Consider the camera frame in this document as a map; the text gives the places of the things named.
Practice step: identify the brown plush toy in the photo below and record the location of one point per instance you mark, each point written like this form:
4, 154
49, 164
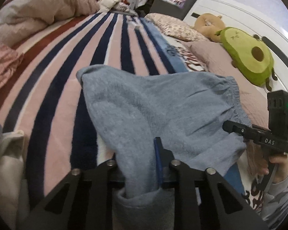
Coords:
206, 26

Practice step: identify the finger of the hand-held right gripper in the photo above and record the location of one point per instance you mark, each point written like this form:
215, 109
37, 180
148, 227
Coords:
232, 127

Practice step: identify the green avocado plush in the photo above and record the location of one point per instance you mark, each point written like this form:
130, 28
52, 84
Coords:
244, 52

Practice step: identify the grey-blue pants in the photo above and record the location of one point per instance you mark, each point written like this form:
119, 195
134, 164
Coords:
146, 110

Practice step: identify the pink checked cloth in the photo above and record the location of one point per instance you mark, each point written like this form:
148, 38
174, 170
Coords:
2, 67

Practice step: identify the pink pillow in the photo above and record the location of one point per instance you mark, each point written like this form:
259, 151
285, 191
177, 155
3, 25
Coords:
213, 57

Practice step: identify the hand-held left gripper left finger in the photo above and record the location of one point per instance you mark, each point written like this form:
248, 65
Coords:
100, 172

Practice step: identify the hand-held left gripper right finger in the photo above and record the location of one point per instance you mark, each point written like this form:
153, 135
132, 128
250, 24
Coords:
157, 163

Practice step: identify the person's right hand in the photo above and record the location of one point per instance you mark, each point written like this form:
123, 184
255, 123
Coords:
282, 165

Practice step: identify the floral pillow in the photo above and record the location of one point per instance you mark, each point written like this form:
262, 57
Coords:
175, 26

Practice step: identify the white bed headboard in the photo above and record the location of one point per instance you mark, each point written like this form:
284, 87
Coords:
242, 16

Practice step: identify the pink plaid duvet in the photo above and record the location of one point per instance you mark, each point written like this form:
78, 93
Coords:
38, 12

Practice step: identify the white cloth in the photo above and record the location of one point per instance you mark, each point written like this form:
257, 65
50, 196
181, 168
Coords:
7, 167

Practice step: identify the dark desk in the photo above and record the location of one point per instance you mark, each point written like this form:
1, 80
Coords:
163, 7

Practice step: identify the person's right forearm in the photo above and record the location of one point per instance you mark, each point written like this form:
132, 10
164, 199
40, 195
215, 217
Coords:
278, 201

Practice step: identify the white down jacket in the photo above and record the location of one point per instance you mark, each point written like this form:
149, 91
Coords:
109, 0

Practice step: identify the striped blanket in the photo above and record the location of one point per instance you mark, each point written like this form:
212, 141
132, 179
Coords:
62, 88

